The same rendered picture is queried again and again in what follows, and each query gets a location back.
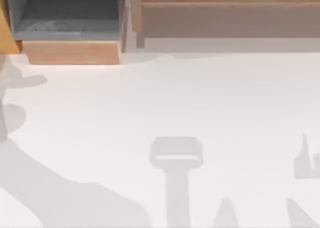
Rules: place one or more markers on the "wooden cupboard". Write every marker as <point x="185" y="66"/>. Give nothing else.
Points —
<point x="6" y="38"/>

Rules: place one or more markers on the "pale wooden drawer front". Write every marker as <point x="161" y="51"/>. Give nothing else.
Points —
<point x="71" y="51"/>

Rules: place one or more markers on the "wooden open shelf unit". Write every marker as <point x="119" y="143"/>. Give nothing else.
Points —
<point x="225" y="15"/>

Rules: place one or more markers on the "pulled-out drawer grey inside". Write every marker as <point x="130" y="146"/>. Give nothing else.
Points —
<point x="67" y="15"/>

